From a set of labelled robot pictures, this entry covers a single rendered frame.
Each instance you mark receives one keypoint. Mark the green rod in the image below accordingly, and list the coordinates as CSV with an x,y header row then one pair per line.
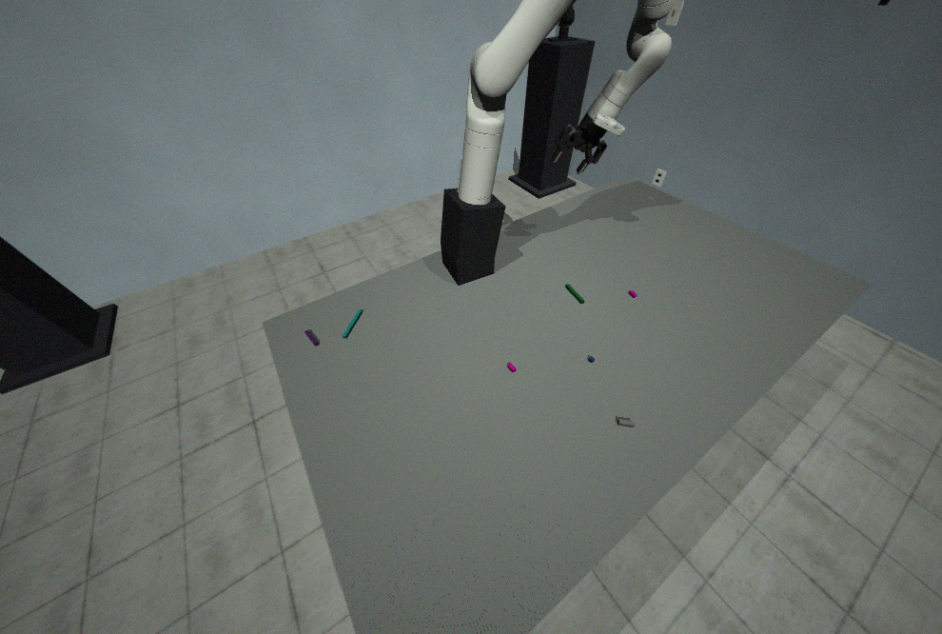
x,y
575,294

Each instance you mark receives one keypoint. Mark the turquoise rod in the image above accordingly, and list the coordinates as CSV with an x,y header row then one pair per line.
x,y
353,323

